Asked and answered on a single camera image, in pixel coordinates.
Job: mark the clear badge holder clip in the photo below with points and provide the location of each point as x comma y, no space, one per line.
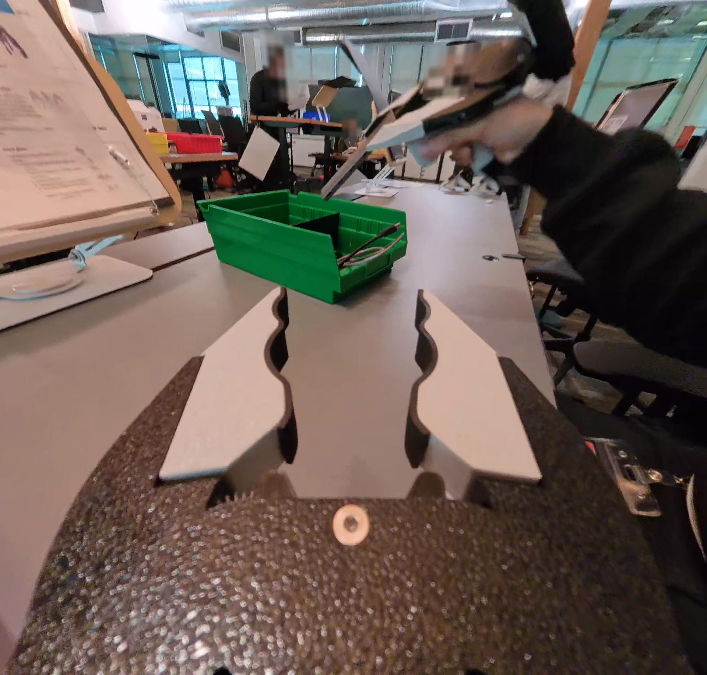
624,476

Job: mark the person's right forearm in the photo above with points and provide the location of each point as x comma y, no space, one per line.
607,216

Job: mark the yellow plastic bin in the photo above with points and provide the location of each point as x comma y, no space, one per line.
156,143

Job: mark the printed instruction sheets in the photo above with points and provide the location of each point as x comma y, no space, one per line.
66,133

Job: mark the red plastic bin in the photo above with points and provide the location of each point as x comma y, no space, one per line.
193,143

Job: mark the grey hanging card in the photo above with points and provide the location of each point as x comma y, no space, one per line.
258,154

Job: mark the person's right hand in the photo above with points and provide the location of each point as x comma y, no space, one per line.
508,133

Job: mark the wooden document stand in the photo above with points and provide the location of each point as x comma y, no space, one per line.
83,288

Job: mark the green plastic bin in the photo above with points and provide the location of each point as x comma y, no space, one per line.
265,255

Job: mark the black bin divider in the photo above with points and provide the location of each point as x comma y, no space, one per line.
320,233

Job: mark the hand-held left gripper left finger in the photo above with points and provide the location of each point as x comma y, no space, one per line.
232,409

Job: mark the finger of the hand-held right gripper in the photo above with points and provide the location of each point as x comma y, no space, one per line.
403,130

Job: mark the black office chair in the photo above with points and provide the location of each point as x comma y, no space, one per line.
558,280

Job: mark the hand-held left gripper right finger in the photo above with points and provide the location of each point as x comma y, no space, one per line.
475,409

